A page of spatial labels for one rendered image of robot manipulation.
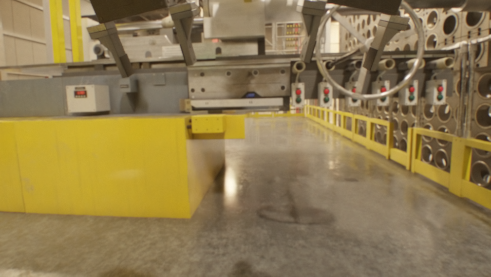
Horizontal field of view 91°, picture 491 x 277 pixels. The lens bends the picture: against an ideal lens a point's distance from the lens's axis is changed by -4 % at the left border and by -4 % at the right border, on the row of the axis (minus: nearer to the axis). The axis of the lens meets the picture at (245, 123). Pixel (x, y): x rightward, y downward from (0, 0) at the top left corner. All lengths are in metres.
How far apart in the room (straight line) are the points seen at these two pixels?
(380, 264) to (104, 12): 1.24
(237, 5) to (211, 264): 1.54
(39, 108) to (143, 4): 2.06
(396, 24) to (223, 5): 1.47
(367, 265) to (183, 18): 1.12
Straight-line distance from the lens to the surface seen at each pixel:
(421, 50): 1.09
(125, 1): 0.48
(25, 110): 2.56
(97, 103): 1.97
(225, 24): 1.75
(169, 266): 1.22
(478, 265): 1.45
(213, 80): 1.75
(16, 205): 2.17
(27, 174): 2.04
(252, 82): 1.71
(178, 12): 0.46
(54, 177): 1.91
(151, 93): 1.93
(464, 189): 2.14
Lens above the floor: 0.69
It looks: 6 degrees down
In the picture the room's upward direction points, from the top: 1 degrees counter-clockwise
